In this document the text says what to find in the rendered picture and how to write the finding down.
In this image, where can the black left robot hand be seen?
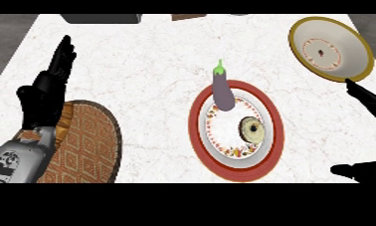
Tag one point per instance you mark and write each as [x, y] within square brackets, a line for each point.
[44, 89]

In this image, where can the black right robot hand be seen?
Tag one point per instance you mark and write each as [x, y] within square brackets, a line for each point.
[363, 95]

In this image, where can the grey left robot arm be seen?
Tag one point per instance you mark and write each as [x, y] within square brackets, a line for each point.
[22, 160]

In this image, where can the white bowl with gold rim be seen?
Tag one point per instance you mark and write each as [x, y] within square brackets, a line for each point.
[330, 49]

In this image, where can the red rimmed white plate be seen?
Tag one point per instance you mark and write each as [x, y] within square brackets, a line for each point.
[236, 130]

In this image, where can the round orange patterned placemat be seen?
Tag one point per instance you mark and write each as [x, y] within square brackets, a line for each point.
[86, 143]

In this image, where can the dark grey appliance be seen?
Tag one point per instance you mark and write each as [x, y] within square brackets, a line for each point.
[102, 18]

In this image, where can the purple eggplant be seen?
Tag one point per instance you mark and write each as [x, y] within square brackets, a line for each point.
[223, 92]

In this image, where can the brown wooden block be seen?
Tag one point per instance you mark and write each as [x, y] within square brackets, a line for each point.
[187, 16]

